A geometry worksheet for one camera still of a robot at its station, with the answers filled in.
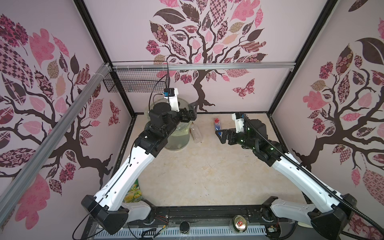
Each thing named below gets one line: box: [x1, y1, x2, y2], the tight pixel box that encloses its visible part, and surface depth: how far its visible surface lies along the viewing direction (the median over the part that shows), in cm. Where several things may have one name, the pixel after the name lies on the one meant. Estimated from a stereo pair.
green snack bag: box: [123, 178, 143, 203], surface depth 81 cm
